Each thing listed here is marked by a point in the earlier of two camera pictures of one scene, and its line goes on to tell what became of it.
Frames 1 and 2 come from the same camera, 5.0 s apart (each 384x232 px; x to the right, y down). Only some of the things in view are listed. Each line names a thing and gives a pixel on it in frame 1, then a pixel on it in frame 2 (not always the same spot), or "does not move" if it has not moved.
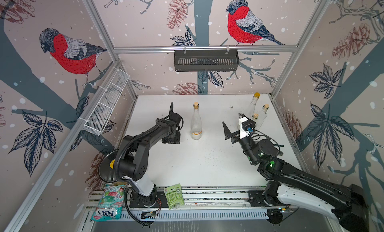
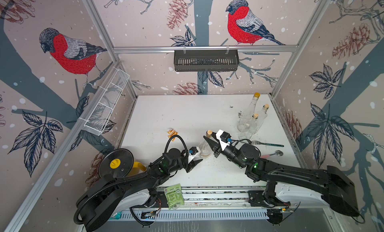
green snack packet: [174, 195] does not move
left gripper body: [175, 139] to [182, 163]
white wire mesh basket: [96, 123] does not move
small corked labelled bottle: [262, 117] does not move
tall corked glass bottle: [196, 125] to [205, 150]
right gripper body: [247, 142] to [233, 155]
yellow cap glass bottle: [251, 107] does not move
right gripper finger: [227, 133] to [214, 146]
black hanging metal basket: [206, 60] does not move
